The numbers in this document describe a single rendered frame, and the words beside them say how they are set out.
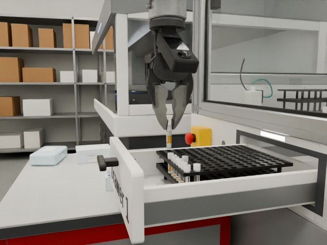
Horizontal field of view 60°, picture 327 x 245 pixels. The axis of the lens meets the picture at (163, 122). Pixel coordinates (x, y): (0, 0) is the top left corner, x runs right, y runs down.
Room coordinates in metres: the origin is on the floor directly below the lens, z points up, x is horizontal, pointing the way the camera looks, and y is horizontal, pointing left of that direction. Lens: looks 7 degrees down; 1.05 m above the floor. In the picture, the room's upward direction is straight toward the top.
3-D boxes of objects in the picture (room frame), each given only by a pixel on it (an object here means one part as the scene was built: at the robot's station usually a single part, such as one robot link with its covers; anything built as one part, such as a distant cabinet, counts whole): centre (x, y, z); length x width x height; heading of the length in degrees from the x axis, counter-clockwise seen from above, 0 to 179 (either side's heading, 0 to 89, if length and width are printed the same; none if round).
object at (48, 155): (1.06, 0.44, 0.78); 0.15 x 0.10 x 0.04; 3
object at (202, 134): (0.92, -0.12, 0.88); 0.07 x 0.05 x 0.07; 17
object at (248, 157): (0.58, -0.11, 0.87); 0.22 x 0.18 x 0.06; 107
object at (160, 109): (0.58, 0.01, 1.00); 0.06 x 0.03 x 0.09; 16
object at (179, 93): (0.59, -0.02, 1.00); 0.06 x 0.03 x 0.09; 16
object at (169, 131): (0.57, -0.01, 0.94); 0.01 x 0.01 x 0.05
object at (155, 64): (0.59, -0.01, 1.11); 0.09 x 0.08 x 0.12; 16
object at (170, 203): (0.58, -0.12, 0.86); 0.40 x 0.26 x 0.06; 107
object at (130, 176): (0.52, 0.08, 0.87); 0.29 x 0.02 x 0.11; 17
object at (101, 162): (0.51, 0.10, 0.91); 0.07 x 0.04 x 0.01; 17
